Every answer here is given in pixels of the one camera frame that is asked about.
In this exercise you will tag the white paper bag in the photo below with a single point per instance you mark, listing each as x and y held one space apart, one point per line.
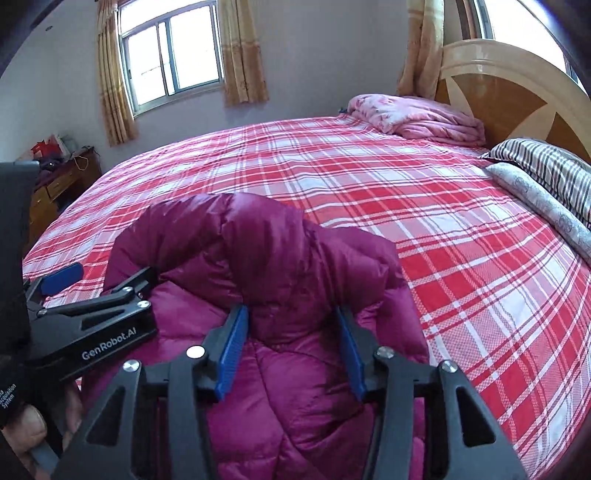
60 144

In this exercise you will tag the beige patterned curtain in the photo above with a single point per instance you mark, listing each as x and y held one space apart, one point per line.
422 50
242 55
113 87

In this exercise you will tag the magenta puffer jacket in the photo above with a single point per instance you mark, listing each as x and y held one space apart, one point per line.
286 258

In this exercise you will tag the pile of dark clothes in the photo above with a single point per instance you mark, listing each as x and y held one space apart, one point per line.
51 165

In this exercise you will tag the window beside headboard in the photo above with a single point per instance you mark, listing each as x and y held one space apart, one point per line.
512 23

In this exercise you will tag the striped pillow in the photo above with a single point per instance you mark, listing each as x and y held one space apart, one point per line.
549 168

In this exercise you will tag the sliding glass window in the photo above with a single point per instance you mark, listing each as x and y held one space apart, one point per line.
171 55

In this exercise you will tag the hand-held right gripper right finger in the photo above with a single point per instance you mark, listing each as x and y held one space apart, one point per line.
351 357

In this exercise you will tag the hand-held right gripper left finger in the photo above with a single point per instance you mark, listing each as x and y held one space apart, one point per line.
231 350

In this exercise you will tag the person's left hand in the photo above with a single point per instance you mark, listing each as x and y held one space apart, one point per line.
27 427

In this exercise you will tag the red plaid bed sheet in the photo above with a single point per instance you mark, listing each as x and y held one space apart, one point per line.
415 194

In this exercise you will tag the red gift bag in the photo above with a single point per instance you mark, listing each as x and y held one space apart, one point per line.
42 148

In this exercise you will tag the pale floral pillow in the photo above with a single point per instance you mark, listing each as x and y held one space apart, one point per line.
545 207

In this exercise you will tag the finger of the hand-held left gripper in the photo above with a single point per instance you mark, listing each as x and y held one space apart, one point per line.
62 278
134 282

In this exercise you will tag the brown wooden desk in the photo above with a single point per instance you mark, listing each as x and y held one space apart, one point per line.
60 189

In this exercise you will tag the pink floral quilt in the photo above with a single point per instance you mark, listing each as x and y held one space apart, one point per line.
415 117

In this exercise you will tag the wooden cream headboard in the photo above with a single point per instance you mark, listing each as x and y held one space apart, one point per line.
508 87

